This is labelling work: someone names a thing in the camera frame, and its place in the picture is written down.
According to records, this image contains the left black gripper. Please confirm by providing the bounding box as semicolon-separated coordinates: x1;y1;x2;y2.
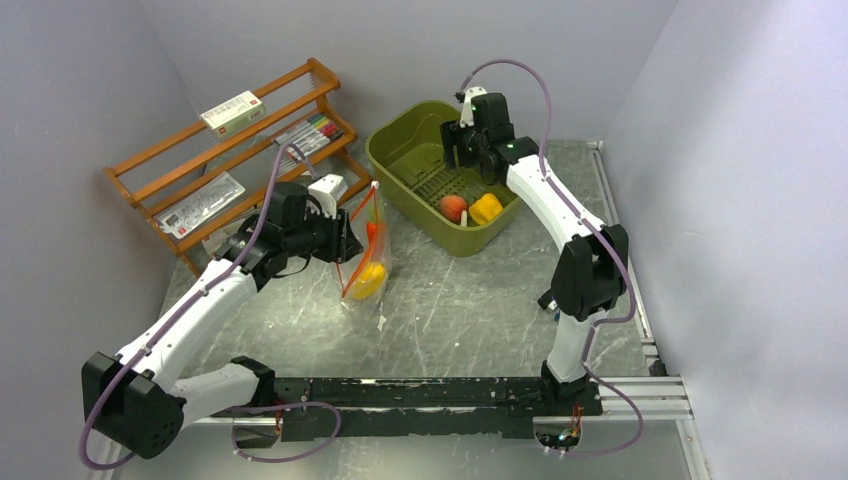
283;202;362;263

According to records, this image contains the orange toy carrot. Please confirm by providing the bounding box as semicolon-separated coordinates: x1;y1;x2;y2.
366;206;381;243

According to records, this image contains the yellow toy mango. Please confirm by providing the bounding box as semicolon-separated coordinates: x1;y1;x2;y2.
348;261;388;300

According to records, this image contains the clear zip top bag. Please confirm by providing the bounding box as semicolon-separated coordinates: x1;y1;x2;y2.
336;181;392;326

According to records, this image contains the yellow toy bell pepper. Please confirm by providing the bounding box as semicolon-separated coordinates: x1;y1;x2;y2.
468;193;503;226

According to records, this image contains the orange toy peach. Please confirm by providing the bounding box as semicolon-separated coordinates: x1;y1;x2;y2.
439;195;468;224

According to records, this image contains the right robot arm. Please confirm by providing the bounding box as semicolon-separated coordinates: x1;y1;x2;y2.
440;87;629;414

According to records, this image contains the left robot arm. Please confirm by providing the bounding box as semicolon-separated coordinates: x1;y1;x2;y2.
79;174;363;459

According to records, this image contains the olive green plastic basin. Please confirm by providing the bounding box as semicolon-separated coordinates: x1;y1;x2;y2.
366;100;524;257

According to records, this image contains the pack of coloured markers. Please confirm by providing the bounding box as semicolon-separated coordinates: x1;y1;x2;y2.
273;113;344;162

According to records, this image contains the wooden shelf rack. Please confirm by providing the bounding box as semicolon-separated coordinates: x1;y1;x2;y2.
103;58;373;275

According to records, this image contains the small box under shelf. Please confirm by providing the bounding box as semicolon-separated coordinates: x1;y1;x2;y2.
201;219;245;258

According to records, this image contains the white green box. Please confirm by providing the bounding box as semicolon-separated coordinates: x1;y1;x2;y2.
199;90;266;140

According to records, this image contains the clear flat plastic package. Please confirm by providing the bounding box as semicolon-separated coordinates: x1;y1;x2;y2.
156;172;246;239

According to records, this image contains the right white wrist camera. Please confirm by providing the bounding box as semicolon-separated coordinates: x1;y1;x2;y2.
455;86;487;128

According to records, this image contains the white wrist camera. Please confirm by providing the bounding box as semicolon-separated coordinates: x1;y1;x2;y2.
455;86;487;128
308;174;348;218

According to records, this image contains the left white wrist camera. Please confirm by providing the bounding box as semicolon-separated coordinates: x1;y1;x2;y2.
308;174;348;218

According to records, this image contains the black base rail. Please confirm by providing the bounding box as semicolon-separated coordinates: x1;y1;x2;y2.
225;371;603;441

